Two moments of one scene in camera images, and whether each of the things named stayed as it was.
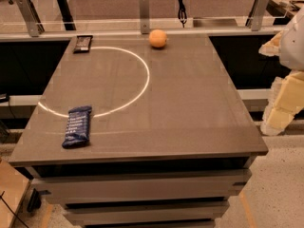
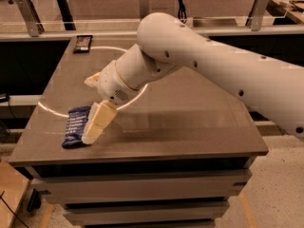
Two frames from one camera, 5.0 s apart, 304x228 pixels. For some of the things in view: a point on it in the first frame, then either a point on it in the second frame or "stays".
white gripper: [293, 47] → [111, 84]
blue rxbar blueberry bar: [78, 126] stays
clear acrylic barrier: [146, 26] stays
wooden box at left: [13, 188] stays
